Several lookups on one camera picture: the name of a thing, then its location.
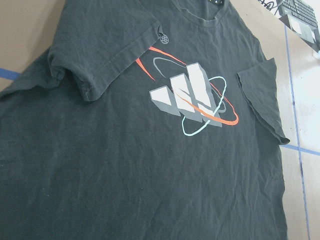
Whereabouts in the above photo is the black printed t-shirt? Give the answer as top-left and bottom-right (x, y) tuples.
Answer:
(0, 0), (289, 240)

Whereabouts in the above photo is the black keyboard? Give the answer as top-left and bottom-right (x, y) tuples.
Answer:
(278, 0), (318, 28)

